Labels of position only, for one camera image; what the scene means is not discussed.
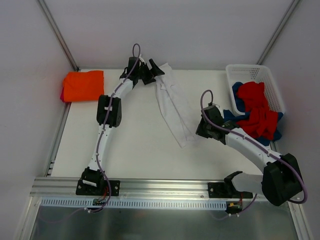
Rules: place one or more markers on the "left aluminium frame post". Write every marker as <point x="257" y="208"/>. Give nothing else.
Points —
<point x="57" y="33"/>

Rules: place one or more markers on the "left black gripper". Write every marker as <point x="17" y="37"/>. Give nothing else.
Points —
<point x="146" y="73"/>

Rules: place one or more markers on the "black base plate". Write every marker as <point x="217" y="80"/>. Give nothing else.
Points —
<point x="226" y="190"/>
<point x="86" y="188"/>

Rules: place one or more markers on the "folded pink t shirt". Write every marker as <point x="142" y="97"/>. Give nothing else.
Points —
<point x="62" y="98"/>

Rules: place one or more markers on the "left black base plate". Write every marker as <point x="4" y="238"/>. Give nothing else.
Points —
<point x="86" y="188"/>

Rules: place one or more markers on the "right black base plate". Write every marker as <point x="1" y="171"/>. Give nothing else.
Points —
<point x="226" y="190"/>

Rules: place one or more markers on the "right aluminium frame post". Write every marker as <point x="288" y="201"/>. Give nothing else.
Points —
<point x="289" y="12"/>

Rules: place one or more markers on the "folded orange t shirt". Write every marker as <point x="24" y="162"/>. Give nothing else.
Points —
<point x="83" y="86"/>

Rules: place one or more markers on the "blue t shirt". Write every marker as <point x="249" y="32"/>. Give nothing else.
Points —
<point x="229" y="116"/>

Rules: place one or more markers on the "white plastic laundry basket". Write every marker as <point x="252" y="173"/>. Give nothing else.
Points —
<point x="244" y="73"/>

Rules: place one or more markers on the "white t shirt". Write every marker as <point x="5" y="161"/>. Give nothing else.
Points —
<point x="175" y="108"/>

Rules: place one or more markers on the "white slotted cable duct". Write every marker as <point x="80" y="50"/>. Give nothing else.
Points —
<point x="211" y="205"/>

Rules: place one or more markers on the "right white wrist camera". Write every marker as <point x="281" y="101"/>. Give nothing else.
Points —
<point x="216" y="105"/>

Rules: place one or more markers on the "red t shirt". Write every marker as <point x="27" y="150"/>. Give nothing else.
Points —
<point x="262" y="121"/>

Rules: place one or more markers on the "aluminium frame post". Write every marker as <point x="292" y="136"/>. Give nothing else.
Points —
<point x="289" y="12"/>
<point x="57" y="33"/>

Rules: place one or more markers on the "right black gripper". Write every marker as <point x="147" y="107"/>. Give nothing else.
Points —
<point x="204" y="130"/>

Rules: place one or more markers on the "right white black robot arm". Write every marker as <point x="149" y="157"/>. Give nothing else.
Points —
<point x="280" y="178"/>

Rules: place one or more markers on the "aluminium mounting rail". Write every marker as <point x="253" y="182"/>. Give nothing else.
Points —
<point x="149" y="189"/>

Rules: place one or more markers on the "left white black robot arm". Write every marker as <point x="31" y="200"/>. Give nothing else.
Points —
<point x="94" y="180"/>

